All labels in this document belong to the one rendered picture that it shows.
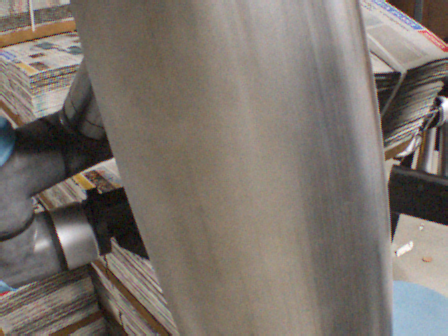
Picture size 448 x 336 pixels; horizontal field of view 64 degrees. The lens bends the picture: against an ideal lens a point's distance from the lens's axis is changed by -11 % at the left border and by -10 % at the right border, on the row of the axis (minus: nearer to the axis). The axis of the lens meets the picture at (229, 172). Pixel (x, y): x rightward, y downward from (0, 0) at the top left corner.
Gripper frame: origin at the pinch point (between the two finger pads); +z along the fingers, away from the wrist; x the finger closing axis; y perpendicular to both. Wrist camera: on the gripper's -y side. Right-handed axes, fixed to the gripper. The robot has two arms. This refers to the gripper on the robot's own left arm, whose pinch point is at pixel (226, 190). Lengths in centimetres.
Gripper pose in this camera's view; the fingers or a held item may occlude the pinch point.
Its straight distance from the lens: 56.9
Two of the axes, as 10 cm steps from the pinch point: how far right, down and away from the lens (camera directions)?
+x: -5.3, -6.9, 4.9
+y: 2.1, -6.7, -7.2
